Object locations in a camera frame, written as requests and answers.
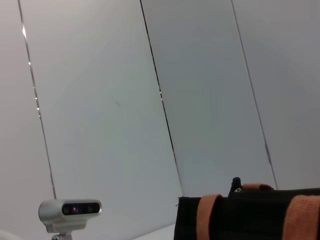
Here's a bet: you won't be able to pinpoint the black food bag orange straps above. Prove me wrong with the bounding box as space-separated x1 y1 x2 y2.
174 182 320 240

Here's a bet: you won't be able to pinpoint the black zipper pull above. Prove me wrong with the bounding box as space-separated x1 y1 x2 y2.
228 176 243 195

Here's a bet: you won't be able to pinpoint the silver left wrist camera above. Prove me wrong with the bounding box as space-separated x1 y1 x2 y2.
38 199 103 240

